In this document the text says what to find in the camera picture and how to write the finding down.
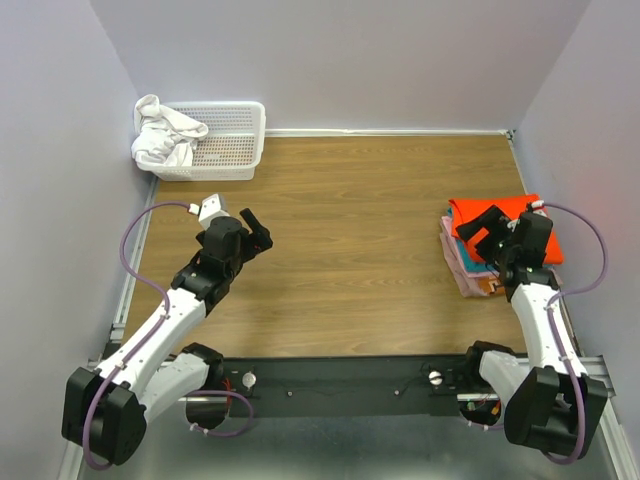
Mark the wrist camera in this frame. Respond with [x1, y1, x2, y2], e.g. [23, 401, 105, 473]
[508, 200, 548, 232]
[188, 193, 230, 230]

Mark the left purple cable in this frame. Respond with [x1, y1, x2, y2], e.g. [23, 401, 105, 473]
[82, 201, 255, 471]

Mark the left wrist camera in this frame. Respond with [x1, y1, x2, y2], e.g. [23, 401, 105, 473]
[188, 193, 230, 230]

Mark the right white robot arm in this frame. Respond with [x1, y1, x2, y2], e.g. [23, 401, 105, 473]
[456, 201, 608, 464]

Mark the aluminium frame rail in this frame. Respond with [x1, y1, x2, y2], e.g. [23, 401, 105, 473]
[580, 356, 616, 398]

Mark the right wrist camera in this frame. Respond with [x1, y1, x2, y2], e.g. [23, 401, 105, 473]
[508, 200, 548, 232]

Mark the pink folded t shirt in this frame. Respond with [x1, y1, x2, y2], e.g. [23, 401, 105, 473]
[440, 215, 559, 297]

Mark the white plastic basket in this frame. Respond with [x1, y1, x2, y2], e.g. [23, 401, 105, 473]
[138, 101, 266, 181]

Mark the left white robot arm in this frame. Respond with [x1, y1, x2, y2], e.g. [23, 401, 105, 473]
[62, 204, 273, 471]

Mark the teal folded t shirt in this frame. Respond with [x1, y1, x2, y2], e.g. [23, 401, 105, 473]
[451, 234, 490, 274]

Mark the orange t shirt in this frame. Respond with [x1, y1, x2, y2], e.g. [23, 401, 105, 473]
[449, 194, 564, 266]

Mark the white t shirt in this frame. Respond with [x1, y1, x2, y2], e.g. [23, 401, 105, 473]
[131, 94, 209, 171]

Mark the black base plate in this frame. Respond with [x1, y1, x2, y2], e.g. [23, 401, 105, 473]
[184, 355, 506, 419]

